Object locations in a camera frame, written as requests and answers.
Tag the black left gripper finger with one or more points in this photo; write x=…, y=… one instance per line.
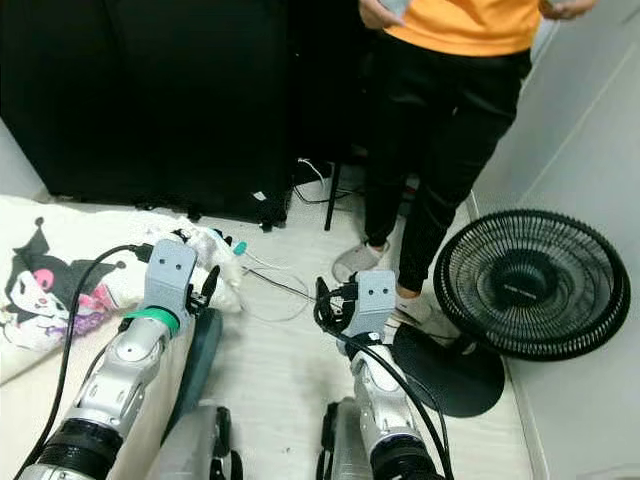
x=210, y=288

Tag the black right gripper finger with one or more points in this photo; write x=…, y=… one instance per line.
x=323, y=295
x=350, y=285

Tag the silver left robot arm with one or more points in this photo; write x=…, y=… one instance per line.
x=130, y=375

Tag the person's right hand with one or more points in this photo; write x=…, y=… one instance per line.
x=382, y=12

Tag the person's left hand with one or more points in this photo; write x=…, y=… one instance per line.
x=565, y=7

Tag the teal charger plug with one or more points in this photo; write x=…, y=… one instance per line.
x=238, y=247

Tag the black metal stand leg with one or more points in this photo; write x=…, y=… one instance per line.
x=330, y=195

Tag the robot left leg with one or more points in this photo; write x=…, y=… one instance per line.
x=195, y=445

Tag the robot leg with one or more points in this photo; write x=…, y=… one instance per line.
x=345, y=445
x=195, y=445

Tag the robot right leg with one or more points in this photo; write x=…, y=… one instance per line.
x=345, y=445

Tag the black floor fan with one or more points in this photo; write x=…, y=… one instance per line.
x=525, y=285

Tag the large black cabinet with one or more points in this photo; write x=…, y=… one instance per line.
x=140, y=100

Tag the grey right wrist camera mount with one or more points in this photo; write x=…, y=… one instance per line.
x=372, y=300

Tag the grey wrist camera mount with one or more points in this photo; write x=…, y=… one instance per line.
x=172, y=275
x=372, y=300

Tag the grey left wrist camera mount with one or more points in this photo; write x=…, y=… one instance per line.
x=172, y=275

